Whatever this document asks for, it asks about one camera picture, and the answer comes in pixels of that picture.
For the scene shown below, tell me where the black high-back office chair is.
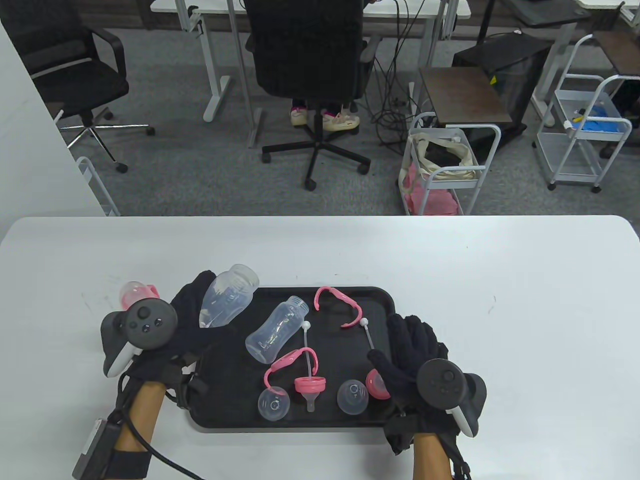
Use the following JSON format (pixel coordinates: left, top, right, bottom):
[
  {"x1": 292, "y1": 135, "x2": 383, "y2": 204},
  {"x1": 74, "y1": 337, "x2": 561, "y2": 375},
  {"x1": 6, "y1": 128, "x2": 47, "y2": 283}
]
[{"x1": 244, "y1": 0, "x2": 383, "y2": 192}]

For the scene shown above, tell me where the brown side table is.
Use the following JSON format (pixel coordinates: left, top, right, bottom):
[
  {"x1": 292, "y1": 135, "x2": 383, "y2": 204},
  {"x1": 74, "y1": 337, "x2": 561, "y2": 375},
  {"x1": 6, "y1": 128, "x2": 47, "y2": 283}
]
[{"x1": 418, "y1": 65, "x2": 528, "y2": 146}]

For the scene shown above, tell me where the black and white controller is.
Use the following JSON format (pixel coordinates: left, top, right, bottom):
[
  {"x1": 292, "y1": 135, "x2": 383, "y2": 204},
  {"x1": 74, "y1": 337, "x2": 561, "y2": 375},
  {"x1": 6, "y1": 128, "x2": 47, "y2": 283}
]
[
  {"x1": 416, "y1": 359, "x2": 487, "y2": 439},
  {"x1": 101, "y1": 299, "x2": 179, "y2": 378}
]

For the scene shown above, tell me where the aluminium frame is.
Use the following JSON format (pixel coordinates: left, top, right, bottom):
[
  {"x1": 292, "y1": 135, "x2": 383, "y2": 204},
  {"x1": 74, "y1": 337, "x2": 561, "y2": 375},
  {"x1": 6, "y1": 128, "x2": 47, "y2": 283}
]
[{"x1": 226, "y1": 0, "x2": 265, "y2": 149}]

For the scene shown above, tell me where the person's right hand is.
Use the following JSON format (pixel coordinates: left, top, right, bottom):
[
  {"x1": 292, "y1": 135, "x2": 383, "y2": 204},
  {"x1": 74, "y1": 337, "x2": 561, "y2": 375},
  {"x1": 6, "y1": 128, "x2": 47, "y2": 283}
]
[{"x1": 367, "y1": 313, "x2": 454, "y2": 436}]

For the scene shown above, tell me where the clear baby bottle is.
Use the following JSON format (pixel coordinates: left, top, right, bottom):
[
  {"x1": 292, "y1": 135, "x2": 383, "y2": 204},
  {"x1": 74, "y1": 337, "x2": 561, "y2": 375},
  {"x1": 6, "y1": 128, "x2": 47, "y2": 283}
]
[
  {"x1": 245, "y1": 296, "x2": 311, "y2": 365},
  {"x1": 199, "y1": 263, "x2": 261, "y2": 329}
]

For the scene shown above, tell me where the person's left forearm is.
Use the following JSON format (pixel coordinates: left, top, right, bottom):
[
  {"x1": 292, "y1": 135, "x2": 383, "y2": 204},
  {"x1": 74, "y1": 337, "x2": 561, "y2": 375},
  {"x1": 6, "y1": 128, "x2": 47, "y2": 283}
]
[{"x1": 115, "y1": 382, "x2": 166, "y2": 480}]

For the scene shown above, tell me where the bundle of black cables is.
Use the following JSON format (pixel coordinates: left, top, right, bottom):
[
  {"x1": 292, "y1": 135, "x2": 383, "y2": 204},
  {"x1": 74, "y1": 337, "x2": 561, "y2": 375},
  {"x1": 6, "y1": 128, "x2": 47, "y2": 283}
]
[{"x1": 367, "y1": 0, "x2": 426, "y2": 146}]

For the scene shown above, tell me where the white trolley cart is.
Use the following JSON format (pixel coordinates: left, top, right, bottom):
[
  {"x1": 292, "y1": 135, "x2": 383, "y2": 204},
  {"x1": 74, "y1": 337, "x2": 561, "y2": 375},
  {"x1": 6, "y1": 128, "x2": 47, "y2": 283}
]
[
  {"x1": 532, "y1": 32, "x2": 635, "y2": 193},
  {"x1": 398, "y1": 111, "x2": 502, "y2": 217}
]

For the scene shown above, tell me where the black office chair with armrests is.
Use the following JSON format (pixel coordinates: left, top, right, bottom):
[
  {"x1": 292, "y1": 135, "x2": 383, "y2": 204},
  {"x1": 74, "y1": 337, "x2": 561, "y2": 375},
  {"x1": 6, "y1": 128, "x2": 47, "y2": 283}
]
[{"x1": 0, "y1": 0, "x2": 157, "y2": 174}]

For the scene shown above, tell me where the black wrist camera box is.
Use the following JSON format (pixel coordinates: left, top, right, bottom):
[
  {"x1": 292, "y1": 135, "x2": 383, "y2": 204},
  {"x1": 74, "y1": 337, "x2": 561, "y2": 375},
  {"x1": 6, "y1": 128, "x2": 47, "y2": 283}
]
[{"x1": 71, "y1": 419, "x2": 152, "y2": 480}]

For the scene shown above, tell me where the white desk with legs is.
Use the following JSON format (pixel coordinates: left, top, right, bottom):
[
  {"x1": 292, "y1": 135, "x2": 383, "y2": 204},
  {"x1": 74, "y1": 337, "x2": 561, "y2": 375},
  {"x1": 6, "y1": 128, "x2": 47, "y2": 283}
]
[{"x1": 150, "y1": 0, "x2": 472, "y2": 149}]

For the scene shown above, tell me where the white partition board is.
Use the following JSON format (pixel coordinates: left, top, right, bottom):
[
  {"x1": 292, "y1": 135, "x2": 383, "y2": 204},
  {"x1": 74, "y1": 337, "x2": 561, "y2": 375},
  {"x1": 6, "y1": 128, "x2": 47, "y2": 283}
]
[{"x1": 0, "y1": 22, "x2": 107, "y2": 240}]

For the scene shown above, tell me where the black desk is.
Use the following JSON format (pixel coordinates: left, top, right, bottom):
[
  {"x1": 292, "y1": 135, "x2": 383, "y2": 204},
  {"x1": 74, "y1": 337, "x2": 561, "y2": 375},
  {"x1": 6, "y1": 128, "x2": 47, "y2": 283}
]
[{"x1": 475, "y1": 0, "x2": 593, "y2": 48}]

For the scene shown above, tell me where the black cable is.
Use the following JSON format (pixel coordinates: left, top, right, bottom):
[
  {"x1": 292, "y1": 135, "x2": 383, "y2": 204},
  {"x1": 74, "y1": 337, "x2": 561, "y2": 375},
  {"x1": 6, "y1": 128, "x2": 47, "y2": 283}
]
[{"x1": 117, "y1": 375, "x2": 207, "y2": 480}]

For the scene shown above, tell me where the person's left hand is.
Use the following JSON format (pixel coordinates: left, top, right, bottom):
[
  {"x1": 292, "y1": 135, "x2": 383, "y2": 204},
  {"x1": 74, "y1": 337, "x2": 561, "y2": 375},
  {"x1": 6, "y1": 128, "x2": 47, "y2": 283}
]
[{"x1": 121, "y1": 269, "x2": 237, "y2": 388}]

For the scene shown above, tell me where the person's right forearm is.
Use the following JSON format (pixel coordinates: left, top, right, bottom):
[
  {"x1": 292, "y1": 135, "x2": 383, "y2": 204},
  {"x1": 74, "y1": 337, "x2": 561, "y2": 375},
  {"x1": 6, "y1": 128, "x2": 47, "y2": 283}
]
[{"x1": 412, "y1": 432, "x2": 453, "y2": 480}]

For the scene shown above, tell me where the blue cloth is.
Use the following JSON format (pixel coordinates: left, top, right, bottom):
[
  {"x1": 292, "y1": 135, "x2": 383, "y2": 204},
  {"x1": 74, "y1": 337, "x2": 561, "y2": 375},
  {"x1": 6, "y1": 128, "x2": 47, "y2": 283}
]
[{"x1": 565, "y1": 102, "x2": 632, "y2": 133}]

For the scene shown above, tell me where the black plastic tray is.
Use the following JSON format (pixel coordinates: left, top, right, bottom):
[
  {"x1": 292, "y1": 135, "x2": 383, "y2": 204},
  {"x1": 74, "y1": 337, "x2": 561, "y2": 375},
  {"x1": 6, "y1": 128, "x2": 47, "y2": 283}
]
[{"x1": 189, "y1": 286, "x2": 408, "y2": 434}]

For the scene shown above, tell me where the pink bag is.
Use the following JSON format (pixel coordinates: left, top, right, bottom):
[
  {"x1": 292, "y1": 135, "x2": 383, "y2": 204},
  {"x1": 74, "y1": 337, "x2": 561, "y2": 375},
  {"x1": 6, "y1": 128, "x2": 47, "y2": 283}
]
[{"x1": 398, "y1": 165, "x2": 463, "y2": 217}]

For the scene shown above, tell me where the beige tote bag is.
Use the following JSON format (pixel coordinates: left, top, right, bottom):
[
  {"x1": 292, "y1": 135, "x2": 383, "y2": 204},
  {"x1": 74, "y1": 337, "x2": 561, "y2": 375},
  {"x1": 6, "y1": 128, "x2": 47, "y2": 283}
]
[{"x1": 412, "y1": 132, "x2": 478, "y2": 181}]

